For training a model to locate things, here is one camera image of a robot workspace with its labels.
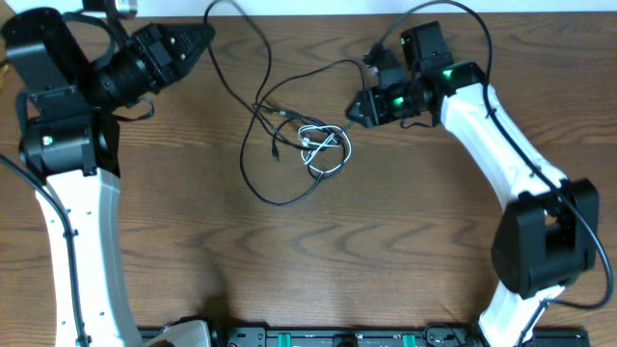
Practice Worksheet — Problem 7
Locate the thin black cable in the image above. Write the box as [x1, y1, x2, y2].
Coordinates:
[201, 0, 370, 150]

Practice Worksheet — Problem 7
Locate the camera cable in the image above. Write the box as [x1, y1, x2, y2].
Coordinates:
[380, 0, 616, 309]
[0, 153, 93, 347]

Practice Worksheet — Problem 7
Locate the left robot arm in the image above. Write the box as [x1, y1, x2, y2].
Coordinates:
[1, 1, 215, 346]

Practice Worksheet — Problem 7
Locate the white USB cable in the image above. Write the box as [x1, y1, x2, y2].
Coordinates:
[297, 123, 353, 175]

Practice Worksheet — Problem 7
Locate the left camera cable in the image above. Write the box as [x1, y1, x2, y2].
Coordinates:
[0, 153, 93, 347]

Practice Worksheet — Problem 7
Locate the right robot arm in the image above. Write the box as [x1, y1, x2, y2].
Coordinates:
[346, 22, 602, 346]

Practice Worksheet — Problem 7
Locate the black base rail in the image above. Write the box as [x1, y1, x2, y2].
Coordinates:
[139, 325, 592, 347]

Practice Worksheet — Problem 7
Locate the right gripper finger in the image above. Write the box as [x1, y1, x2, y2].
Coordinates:
[346, 108, 371, 128]
[346, 91, 365, 114]

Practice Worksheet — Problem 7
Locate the right camera cable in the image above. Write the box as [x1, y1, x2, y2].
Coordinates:
[380, 0, 616, 309]

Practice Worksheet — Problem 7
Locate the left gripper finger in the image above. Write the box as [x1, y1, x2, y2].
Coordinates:
[166, 23, 216, 46]
[175, 36, 211, 72]

